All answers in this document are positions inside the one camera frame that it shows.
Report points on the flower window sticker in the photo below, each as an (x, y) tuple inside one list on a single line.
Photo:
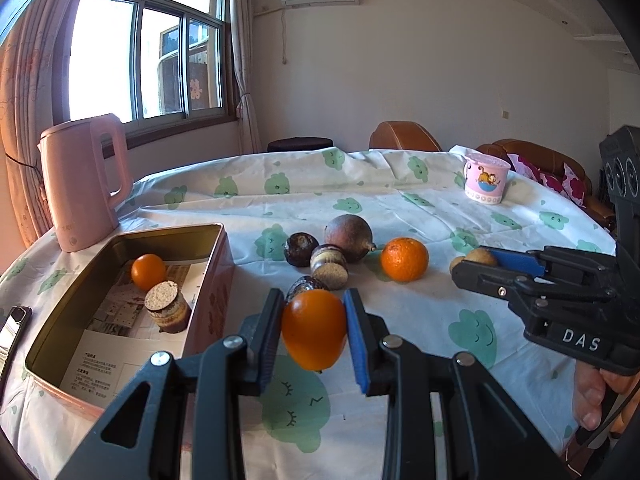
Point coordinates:
[(195, 88)]

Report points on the paper leaflet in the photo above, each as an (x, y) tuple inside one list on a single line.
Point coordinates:
[(125, 355)]

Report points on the small smooth orange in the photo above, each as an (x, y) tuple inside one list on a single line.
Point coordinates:
[(315, 327), (148, 271)]

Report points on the brown passion fruit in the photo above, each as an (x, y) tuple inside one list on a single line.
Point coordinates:
[(350, 237)]

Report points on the dimpled mandarin orange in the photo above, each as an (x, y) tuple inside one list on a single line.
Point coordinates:
[(405, 259)]

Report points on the brown longan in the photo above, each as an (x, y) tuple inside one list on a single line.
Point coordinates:
[(481, 257), (457, 264)]

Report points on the black smartphone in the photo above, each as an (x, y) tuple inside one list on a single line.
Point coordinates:
[(12, 330)]

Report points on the brown leather sofa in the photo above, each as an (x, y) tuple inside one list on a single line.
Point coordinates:
[(530, 150)]

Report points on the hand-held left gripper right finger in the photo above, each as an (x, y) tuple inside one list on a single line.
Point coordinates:
[(357, 345)]

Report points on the brown chair back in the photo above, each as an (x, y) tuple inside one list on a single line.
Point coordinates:
[(400, 135)]

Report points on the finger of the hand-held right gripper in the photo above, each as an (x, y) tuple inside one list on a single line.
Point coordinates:
[(517, 261), (480, 277)]

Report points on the pink electric kettle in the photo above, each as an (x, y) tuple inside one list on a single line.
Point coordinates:
[(75, 185)]

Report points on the black round stool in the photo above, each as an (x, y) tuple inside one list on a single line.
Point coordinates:
[(300, 144)]

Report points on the sliding glass window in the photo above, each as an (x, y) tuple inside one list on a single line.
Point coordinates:
[(105, 60)]

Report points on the beige tied curtain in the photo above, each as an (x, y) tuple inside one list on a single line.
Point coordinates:
[(245, 60)]

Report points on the pink cartoon cup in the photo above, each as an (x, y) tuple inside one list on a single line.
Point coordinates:
[(485, 180)]

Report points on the air conditioner pipe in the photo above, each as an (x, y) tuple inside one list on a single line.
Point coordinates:
[(284, 35)]

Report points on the dark water chestnut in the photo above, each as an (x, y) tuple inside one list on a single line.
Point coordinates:
[(307, 286), (300, 249)]

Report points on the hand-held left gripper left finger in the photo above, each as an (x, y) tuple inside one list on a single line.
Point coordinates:
[(267, 345)]

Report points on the floral cushion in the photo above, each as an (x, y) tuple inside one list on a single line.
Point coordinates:
[(572, 185)]

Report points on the pink patterned curtain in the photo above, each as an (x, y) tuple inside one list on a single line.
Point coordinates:
[(25, 110)]

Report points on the person's right hand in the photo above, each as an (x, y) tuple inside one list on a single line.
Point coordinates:
[(587, 390)]

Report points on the pink metal tin box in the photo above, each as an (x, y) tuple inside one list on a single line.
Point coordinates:
[(205, 300)]

